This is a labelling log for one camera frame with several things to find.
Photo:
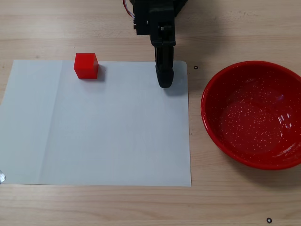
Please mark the red cube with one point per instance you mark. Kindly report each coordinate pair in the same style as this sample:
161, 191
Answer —
85, 66

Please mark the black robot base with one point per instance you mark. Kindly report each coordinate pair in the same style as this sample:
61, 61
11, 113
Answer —
181, 5

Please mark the red speckled bowl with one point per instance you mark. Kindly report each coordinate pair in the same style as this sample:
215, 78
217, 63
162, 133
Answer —
254, 117

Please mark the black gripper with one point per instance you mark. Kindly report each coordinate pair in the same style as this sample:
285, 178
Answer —
163, 61

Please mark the white paper sheet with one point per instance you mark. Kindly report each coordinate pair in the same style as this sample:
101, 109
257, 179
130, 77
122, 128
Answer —
105, 131

